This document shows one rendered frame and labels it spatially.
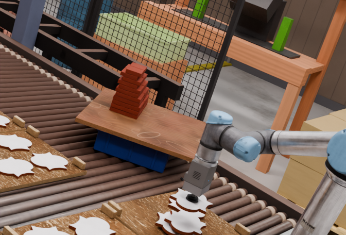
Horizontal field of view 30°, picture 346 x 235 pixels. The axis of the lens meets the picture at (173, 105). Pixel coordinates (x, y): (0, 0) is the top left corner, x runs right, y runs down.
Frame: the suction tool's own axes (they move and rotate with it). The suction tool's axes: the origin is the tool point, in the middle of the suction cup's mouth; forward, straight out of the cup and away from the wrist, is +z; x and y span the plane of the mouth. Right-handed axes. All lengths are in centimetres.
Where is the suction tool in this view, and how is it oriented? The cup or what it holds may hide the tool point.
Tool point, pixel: (190, 202)
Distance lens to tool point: 212.4
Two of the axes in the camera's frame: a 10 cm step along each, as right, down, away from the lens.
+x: 8.6, 3.9, -3.3
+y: -4.1, 1.5, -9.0
